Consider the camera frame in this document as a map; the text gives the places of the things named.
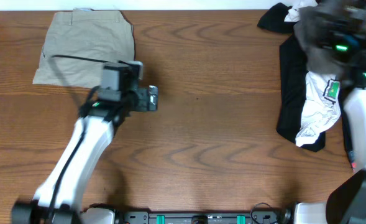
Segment folded khaki shorts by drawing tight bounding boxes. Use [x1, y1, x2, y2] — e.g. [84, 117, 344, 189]
[33, 9, 135, 88]

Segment black garment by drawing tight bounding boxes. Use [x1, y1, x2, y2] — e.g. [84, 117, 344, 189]
[257, 3, 308, 144]

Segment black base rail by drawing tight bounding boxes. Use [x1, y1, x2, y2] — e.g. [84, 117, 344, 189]
[83, 202, 295, 224]

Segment grey shorts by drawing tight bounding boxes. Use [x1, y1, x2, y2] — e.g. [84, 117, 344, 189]
[293, 1, 357, 82]

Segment black shorts with pink hem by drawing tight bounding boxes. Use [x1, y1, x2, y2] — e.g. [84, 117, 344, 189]
[338, 90, 356, 170]

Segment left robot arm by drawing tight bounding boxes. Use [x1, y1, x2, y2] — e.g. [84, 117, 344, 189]
[11, 61, 158, 223]

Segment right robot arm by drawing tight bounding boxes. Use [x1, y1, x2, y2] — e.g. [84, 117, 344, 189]
[290, 1, 366, 223]

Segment white shirt with green logo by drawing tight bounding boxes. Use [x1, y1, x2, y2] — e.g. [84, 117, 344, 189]
[285, 0, 341, 147]

